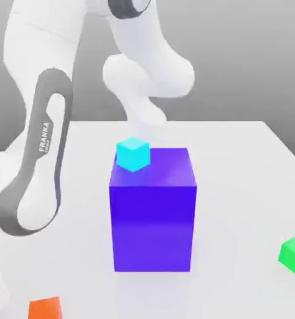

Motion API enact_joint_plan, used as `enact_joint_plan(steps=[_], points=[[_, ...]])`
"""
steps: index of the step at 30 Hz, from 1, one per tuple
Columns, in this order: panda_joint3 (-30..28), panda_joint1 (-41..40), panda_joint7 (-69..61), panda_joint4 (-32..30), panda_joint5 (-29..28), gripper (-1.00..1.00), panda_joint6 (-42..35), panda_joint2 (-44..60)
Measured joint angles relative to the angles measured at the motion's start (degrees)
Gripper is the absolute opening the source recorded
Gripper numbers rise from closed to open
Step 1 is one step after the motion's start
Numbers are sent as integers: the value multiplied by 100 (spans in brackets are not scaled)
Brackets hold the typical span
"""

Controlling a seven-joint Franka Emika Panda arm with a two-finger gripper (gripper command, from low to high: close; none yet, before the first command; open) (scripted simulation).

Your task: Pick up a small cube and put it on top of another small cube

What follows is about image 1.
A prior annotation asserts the small orange cube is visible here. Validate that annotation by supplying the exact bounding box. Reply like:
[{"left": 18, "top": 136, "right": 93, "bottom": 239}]
[{"left": 27, "top": 296, "right": 63, "bottom": 319}]

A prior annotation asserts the large purple box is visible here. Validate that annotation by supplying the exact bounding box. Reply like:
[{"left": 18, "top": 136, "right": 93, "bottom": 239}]
[{"left": 108, "top": 147, "right": 198, "bottom": 273}]

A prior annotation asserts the small green cube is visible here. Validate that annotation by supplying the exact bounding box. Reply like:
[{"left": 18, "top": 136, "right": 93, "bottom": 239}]
[{"left": 278, "top": 236, "right": 295, "bottom": 275}]

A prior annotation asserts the small cyan cube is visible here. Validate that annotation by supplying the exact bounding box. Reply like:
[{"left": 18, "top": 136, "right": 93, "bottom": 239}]
[{"left": 115, "top": 136, "right": 151, "bottom": 173}]

